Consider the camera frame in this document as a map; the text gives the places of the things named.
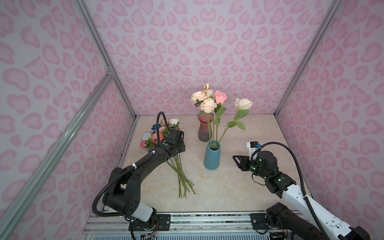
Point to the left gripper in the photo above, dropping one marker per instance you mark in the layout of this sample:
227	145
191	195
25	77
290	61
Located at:
182	146

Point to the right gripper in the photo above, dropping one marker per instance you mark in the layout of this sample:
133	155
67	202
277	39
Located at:
243	162

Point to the teal ceramic vase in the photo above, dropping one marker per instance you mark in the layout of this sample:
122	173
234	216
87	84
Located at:
212	155

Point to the peach rose spray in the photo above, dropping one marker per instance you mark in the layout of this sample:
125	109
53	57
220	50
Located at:
205	101

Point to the pink rose stem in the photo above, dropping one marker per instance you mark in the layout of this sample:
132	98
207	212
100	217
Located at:
220	98

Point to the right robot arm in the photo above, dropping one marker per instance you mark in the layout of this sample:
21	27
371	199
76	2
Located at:
315	222

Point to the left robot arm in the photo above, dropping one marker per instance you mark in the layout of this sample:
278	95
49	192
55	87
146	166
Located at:
123	190

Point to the red glass vase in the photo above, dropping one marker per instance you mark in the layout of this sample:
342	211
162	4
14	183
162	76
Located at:
203	132

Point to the blue rose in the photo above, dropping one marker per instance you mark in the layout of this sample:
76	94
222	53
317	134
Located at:
156	128

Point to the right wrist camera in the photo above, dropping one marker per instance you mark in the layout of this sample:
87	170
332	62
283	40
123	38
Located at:
252	147

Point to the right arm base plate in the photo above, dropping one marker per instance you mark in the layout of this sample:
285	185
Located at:
259	221

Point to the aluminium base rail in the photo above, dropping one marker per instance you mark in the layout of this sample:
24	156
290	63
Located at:
187	226

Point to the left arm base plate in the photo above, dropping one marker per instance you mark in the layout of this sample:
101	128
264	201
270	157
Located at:
156	222

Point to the aluminium frame diagonal strut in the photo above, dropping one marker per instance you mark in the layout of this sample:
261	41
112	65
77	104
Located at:
21	204

